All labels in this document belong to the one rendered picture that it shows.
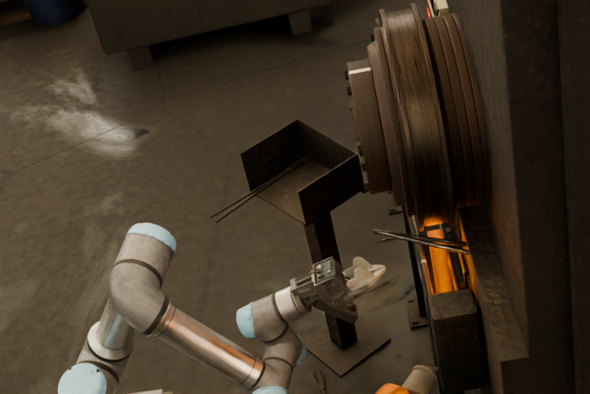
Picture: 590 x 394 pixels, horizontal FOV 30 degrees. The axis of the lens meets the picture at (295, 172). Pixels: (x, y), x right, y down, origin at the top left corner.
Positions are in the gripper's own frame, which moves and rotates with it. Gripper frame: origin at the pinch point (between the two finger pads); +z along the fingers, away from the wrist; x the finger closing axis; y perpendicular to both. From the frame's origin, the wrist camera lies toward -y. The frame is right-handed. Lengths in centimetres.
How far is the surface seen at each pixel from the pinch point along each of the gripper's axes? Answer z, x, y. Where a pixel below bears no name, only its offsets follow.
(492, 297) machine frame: 23.9, -26.1, 5.3
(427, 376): 3.5, -27.5, -7.4
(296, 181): -23, 59, -9
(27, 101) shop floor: -158, 229, -27
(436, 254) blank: 13.7, -3.2, 1.2
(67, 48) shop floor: -146, 269, -31
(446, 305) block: 13.2, -19.1, 1.2
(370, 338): -30, 52, -68
